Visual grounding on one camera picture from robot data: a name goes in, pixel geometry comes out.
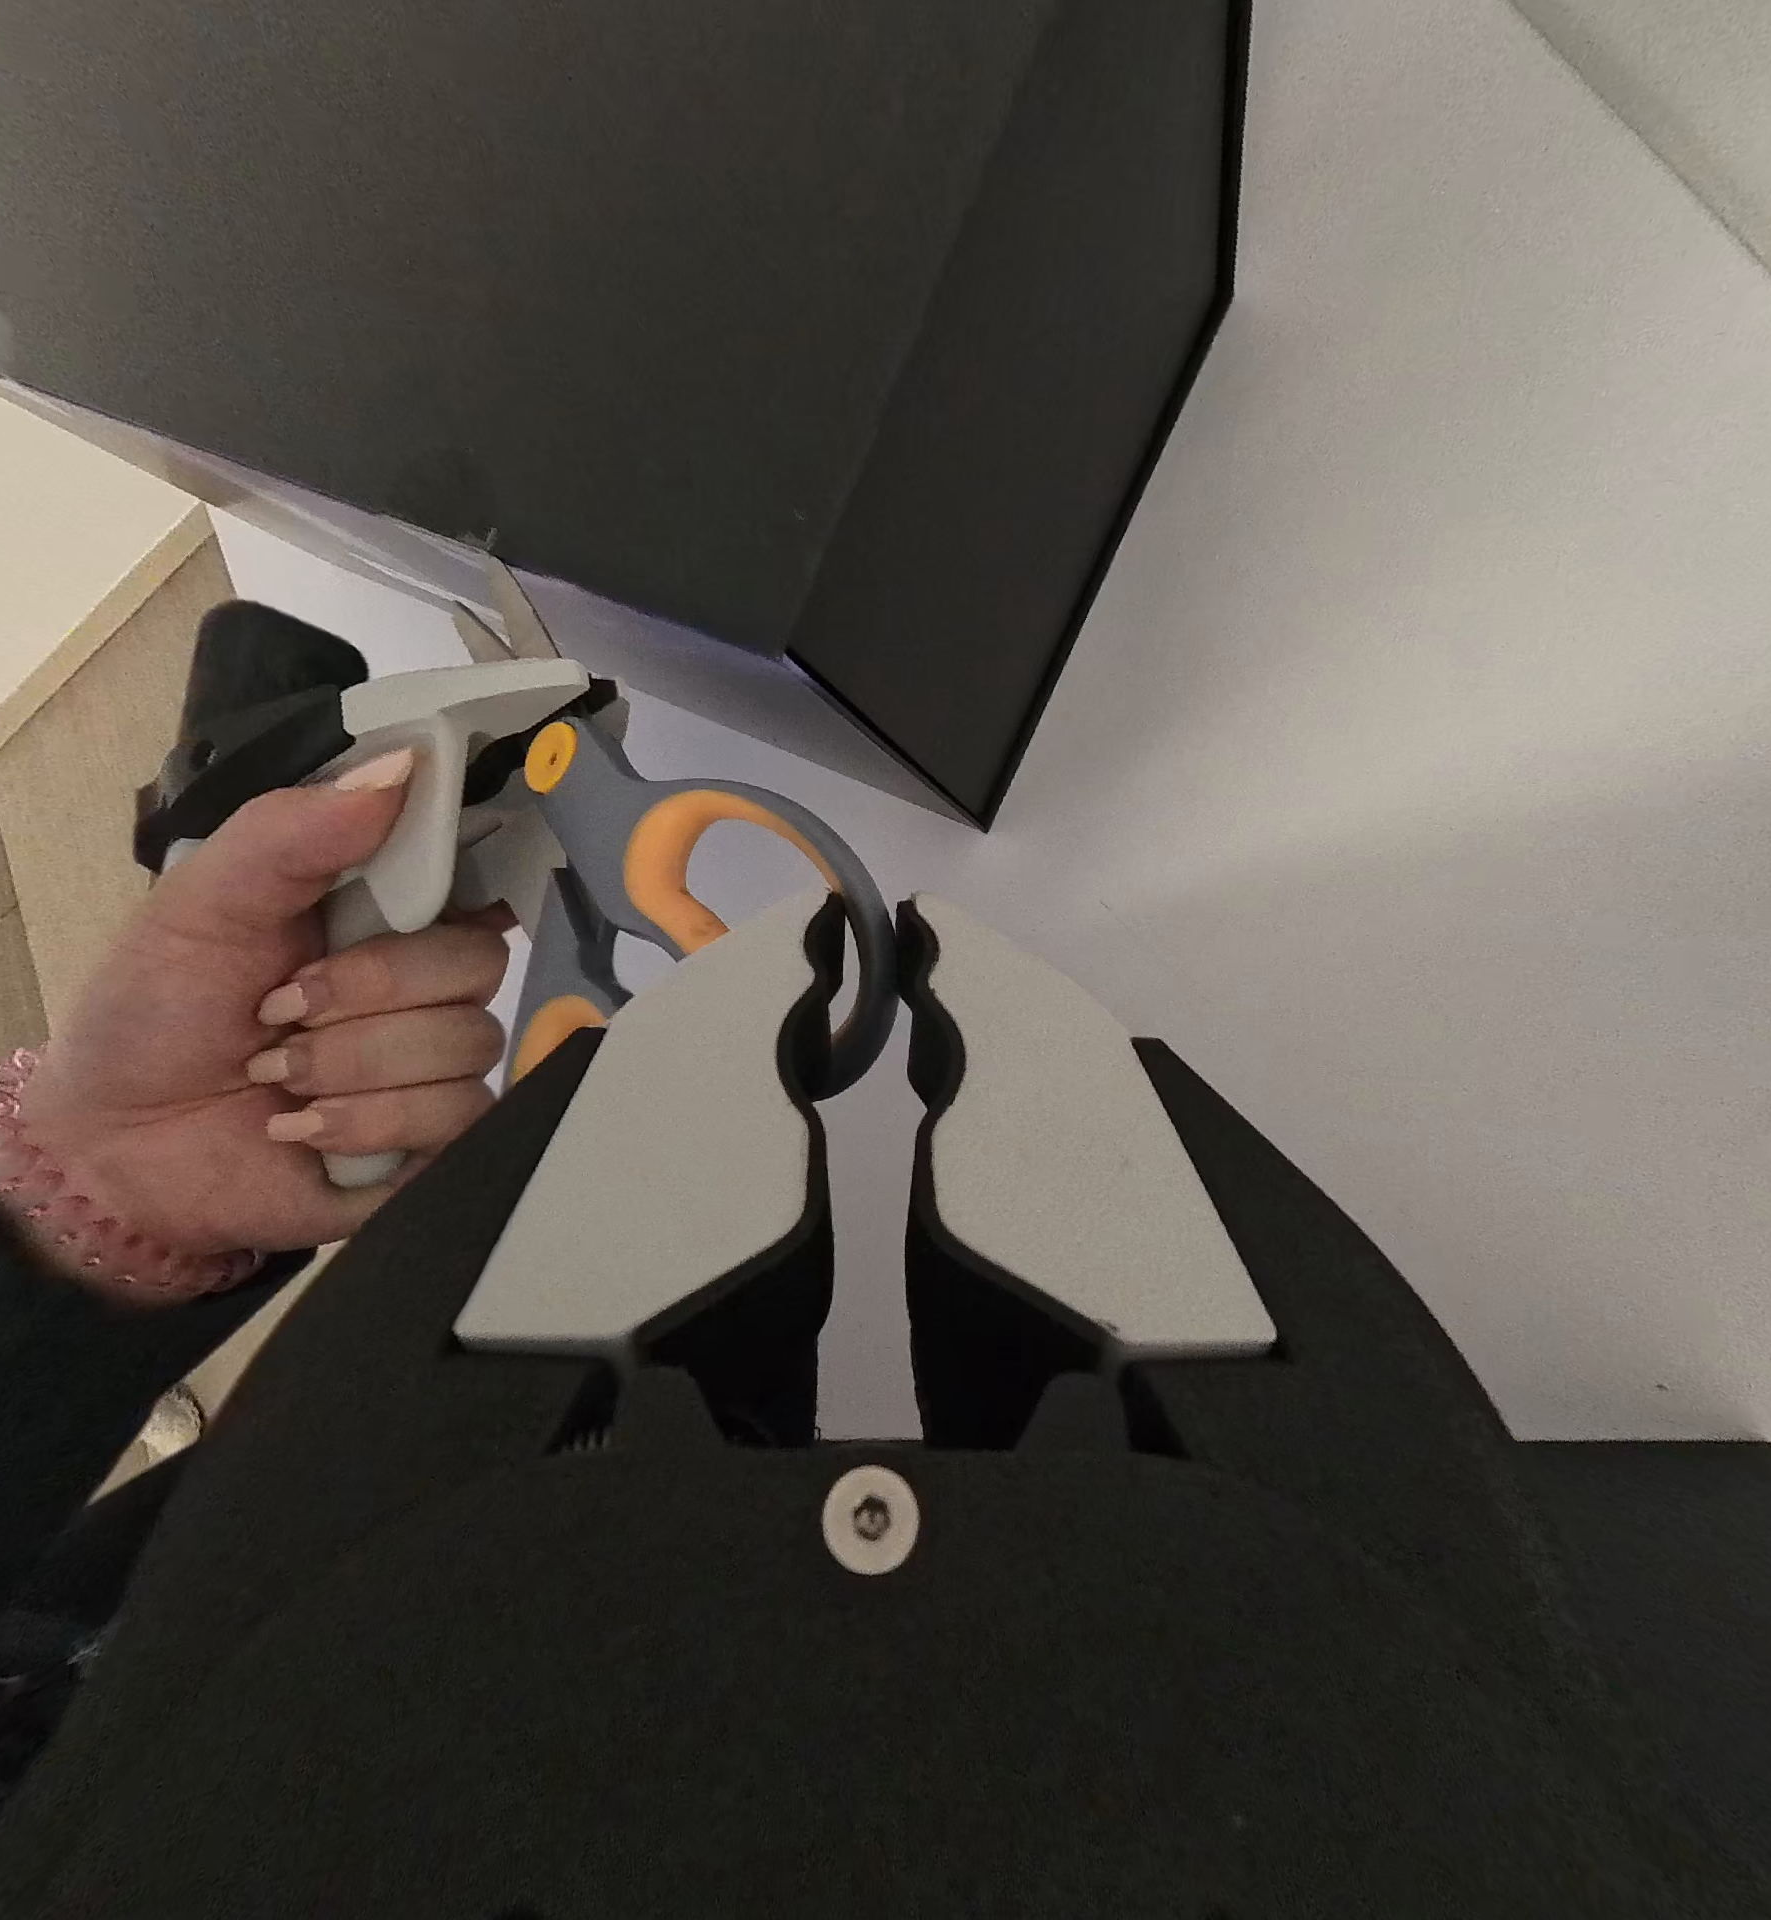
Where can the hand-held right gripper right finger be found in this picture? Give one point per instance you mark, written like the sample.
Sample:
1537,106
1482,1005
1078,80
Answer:
1079,1170

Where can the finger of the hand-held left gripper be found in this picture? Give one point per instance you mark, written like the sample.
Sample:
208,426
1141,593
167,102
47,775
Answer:
524,863
480,699

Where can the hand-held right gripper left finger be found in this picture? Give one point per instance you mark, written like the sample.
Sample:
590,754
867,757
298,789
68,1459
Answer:
645,1156

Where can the grey and orange scissors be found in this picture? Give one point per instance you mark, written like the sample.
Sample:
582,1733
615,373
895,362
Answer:
601,842

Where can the black box with purple print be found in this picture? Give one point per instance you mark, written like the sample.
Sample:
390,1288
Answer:
524,300

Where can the person's left forearm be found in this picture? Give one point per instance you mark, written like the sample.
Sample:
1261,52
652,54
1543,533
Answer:
45,1396

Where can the person's left hand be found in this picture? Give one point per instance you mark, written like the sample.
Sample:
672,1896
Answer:
194,1021

